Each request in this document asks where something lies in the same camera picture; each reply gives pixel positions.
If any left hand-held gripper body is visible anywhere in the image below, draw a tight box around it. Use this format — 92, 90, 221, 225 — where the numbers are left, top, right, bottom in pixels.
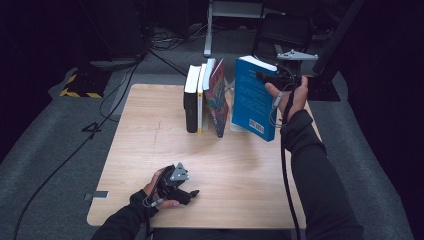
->
156, 162, 190, 201

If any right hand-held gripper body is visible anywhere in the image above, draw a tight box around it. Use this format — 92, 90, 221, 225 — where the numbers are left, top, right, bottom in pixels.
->
274, 49, 320, 91

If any blue book with landscape cover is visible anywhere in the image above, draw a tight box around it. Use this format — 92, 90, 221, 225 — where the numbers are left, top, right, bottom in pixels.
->
231, 55, 279, 143

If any red illustrated book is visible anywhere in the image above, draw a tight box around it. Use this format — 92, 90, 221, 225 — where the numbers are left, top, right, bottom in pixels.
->
201, 57, 231, 139

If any grey expandable book rack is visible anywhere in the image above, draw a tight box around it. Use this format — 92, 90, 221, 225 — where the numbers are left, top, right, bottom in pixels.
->
223, 76, 252, 133

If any black hardcover book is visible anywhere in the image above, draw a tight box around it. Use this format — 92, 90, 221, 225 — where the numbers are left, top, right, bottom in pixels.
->
183, 64, 202, 134

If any person's left hand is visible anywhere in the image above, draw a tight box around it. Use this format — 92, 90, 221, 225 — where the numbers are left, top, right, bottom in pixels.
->
143, 167, 183, 211

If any person's right hand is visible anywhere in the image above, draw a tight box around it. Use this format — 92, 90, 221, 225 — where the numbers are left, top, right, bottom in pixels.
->
264, 75, 310, 125

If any black chair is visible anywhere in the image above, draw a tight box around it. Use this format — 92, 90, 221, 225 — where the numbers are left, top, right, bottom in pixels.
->
251, 12, 316, 86

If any person's dark clothed body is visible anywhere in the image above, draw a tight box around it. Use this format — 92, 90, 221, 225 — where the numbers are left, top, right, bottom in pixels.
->
146, 228, 301, 240

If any grey slanted stand pole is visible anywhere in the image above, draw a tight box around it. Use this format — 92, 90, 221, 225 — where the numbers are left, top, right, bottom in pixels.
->
311, 0, 366, 76

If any small grey floor plate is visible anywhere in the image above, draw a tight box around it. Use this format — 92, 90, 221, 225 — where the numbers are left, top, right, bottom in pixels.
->
83, 190, 110, 202

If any black yellow striped stand base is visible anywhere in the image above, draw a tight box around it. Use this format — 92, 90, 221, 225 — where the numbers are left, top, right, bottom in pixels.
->
59, 64, 113, 100

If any large black equipment box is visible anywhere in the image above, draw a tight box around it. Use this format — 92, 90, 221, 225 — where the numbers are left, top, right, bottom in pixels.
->
78, 0, 148, 69

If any left hand-held gripper cable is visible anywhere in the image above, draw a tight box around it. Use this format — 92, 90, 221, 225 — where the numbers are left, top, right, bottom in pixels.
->
141, 195, 167, 240

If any hand-held gripper cable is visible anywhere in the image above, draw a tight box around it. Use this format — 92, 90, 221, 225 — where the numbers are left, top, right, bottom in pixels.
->
268, 63, 304, 240
141, 195, 167, 240

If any white desk frame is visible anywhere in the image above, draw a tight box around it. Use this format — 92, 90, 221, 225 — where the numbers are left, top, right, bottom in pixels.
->
203, 0, 288, 62

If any right hand-held gripper cable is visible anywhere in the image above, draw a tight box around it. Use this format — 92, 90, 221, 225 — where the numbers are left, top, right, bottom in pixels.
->
268, 63, 304, 240

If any looped black floor cable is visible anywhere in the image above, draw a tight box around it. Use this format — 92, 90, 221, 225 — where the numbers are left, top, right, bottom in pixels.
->
99, 63, 139, 124

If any long black floor cable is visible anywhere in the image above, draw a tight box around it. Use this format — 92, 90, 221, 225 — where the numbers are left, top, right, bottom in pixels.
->
12, 49, 149, 240

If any tangle of floor cables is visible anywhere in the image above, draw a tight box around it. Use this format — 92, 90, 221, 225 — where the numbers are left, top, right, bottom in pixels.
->
146, 22, 209, 78

